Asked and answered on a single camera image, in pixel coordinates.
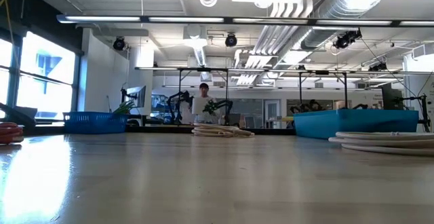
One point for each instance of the computer monitor on arm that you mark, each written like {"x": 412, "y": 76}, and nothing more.
{"x": 135, "y": 96}

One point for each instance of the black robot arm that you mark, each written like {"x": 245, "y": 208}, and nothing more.
{"x": 225, "y": 103}
{"x": 176, "y": 102}

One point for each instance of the person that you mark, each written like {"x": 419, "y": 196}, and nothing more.
{"x": 203, "y": 89}

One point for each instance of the long LED light bar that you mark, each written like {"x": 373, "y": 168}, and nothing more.
{"x": 186, "y": 19}

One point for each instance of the small blue mesh basket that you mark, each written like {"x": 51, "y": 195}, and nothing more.
{"x": 91, "y": 124}

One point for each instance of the large blue plastic bin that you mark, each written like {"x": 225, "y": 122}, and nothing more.
{"x": 356, "y": 122}

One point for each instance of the black monitor on stand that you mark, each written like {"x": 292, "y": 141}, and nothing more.
{"x": 390, "y": 96}

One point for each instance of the black tripod stand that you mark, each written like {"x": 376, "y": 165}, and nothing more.
{"x": 424, "y": 112}

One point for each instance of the black gantry frame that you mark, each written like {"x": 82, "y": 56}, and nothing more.
{"x": 322, "y": 72}
{"x": 203, "y": 69}

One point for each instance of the black aluminium table frame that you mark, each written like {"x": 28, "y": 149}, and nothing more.
{"x": 159, "y": 129}

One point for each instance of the black ceiling camera cluster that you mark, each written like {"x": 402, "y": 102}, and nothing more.
{"x": 346, "y": 39}

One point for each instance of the silver ventilation duct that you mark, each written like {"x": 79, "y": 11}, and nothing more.
{"x": 339, "y": 3}

